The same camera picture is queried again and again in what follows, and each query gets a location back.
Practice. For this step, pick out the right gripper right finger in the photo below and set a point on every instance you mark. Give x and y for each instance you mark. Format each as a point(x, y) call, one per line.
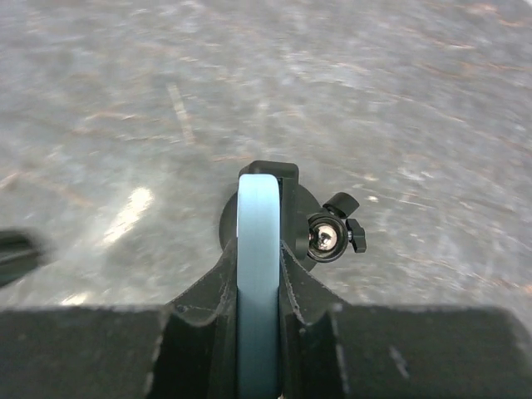
point(334, 349)

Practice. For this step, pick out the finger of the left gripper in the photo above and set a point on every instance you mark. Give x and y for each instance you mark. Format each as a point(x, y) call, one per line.
point(22, 251)

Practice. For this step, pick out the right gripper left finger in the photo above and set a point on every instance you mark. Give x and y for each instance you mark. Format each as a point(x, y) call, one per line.
point(184, 349)

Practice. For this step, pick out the black phone stand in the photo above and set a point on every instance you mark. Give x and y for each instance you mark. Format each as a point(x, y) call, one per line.
point(315, 233)

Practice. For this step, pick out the phone with light blue case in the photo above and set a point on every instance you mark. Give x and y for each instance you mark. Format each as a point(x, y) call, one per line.
point(258, 254)

